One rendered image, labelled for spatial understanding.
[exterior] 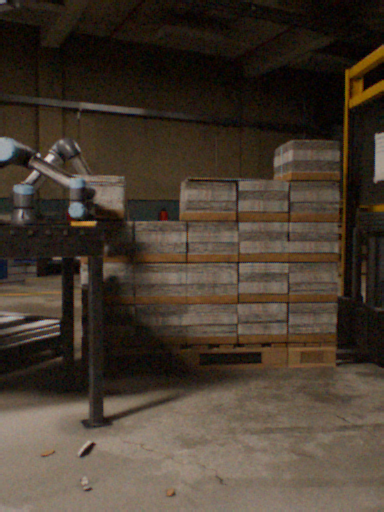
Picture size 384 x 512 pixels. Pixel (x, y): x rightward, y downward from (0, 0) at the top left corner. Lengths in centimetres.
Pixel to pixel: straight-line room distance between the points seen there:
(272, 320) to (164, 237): 77
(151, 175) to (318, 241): 728
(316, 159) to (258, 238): 56
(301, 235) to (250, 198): 36
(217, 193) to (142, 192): 713
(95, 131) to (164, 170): 148
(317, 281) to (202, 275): 66
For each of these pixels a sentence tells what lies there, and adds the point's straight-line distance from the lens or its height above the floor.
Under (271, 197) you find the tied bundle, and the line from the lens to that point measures 302.
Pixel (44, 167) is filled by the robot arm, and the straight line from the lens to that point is 277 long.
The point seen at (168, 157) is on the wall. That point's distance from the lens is 1031.
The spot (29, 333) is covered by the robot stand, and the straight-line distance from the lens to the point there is 317.
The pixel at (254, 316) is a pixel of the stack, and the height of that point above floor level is 30.
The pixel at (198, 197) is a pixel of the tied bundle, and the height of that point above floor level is 96.
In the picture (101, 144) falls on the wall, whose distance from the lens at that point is 989.
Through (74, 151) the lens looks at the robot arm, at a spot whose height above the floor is 126.
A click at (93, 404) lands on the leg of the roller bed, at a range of 224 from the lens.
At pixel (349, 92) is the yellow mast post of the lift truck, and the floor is 170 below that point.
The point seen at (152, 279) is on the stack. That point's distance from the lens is 292.
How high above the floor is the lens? 80
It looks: 3 degrees down
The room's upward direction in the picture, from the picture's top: straight up
